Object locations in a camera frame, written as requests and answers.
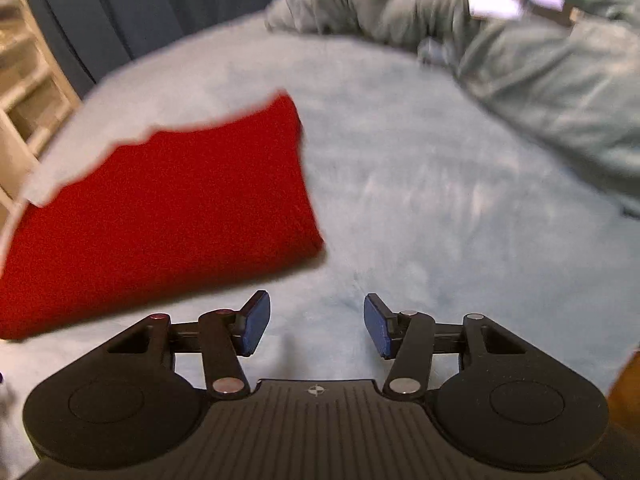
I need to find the light blue fuzzy blanket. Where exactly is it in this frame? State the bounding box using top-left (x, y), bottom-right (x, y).
top-left (0, 12), bottom-right (640, 480)

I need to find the red knit sweater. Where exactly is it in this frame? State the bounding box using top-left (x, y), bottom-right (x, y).
top-left (0, 91), bottom-right (327, 342)

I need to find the white shelf unit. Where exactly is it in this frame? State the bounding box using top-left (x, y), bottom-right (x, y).
top-left (0, 0), bottom-right (85, 226)

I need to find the dark blue curtain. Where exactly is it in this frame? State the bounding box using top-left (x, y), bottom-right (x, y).
top-left (14, 0), bottom-right (328, 100)

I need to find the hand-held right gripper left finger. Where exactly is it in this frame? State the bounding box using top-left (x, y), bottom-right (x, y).
top-left (106, 289), bottom-right (272, 402)

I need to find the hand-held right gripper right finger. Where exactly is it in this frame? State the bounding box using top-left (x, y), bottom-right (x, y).
top-left (363, 293), bottom-right (527, 402)

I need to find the grey-green crumpled garment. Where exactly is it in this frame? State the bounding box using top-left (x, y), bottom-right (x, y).
top-left (264, 0), bottom-right (640, 221)

